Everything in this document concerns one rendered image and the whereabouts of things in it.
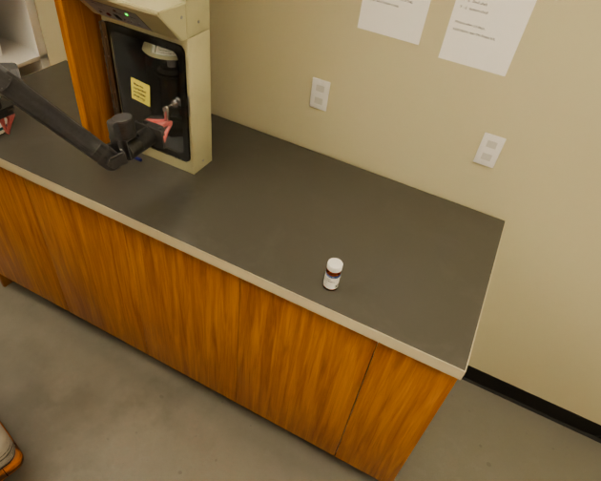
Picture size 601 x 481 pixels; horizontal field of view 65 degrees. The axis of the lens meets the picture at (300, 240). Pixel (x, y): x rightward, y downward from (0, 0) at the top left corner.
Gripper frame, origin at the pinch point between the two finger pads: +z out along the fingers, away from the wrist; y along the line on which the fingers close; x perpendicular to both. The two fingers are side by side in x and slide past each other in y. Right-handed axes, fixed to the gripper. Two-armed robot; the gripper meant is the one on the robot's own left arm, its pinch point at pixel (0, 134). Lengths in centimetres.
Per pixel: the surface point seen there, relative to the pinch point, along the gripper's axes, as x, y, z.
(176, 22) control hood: -46, 29, -38
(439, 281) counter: -137, 31, 14
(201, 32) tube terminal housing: -46, 40, -32
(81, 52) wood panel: -9.2, 28.1, -19.6
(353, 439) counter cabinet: -132, 7, 79
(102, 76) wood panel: -9.3, 34.8, -9.2
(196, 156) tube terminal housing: -46, 35, 8
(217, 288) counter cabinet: -74, 7, 32
